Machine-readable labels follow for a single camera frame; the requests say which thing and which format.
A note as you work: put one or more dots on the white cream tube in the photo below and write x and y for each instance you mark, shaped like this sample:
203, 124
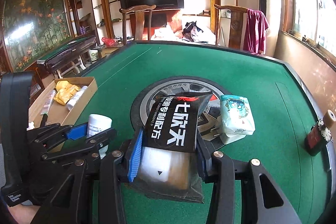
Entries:
48, 103

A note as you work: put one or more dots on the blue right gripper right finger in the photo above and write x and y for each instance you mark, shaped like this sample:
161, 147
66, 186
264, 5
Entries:
204, 159

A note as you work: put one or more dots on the dark red cork bottle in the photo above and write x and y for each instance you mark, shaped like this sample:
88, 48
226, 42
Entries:
320, 134

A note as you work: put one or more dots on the cardboard box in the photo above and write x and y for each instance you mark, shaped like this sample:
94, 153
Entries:
59, 113

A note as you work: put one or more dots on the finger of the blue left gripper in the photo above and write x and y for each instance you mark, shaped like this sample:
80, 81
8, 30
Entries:
77, 132

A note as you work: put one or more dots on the floral wall painting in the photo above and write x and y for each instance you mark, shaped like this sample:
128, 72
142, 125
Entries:
31, 28

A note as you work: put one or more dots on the white standing air conditioner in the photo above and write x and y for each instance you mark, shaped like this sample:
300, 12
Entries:
272, 11

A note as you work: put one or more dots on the pile of clothes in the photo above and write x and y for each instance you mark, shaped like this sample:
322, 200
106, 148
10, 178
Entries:
198, 34

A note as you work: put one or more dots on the maroon cloth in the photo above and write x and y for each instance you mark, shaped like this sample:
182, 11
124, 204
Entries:
255, 32

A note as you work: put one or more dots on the blue cartoon tissue pack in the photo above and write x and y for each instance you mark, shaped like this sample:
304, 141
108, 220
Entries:
236, 115

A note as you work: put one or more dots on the person's left hand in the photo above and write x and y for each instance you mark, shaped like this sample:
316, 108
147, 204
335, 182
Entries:
23, 214

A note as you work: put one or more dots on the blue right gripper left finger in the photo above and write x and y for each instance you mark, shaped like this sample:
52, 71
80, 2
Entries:
134, 152

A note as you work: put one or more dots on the large white bottle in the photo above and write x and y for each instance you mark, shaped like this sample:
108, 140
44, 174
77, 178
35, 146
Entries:
71, 103

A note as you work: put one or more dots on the black printed pouch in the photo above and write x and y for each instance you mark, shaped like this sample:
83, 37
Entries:
168, 167

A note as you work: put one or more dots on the wooden chair left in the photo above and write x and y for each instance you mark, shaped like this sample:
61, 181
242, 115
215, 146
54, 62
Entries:
139, 12

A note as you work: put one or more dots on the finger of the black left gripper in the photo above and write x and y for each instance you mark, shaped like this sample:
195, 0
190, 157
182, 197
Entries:
103, 138

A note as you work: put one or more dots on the folded dark table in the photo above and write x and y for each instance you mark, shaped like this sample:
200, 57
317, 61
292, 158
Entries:
68, 57

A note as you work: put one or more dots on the white red-label pill bottle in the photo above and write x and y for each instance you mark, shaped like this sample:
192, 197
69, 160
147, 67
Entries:
98, 123

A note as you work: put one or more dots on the small white bottle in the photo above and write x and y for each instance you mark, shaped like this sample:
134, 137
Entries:
226, 138

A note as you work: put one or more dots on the yellow snack packet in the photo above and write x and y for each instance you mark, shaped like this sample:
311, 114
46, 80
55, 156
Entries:
64, 95

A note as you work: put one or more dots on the black pen green tip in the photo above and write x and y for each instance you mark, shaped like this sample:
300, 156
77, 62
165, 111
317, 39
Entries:
44, 120

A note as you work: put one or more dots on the red plastic bag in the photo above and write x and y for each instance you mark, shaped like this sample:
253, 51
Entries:
109, 42

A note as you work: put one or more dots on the wooden chair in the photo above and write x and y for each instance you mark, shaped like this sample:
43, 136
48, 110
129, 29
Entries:
236, 24
139, 12

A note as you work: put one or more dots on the wooden chair right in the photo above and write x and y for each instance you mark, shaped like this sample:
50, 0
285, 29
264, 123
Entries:
236, 24

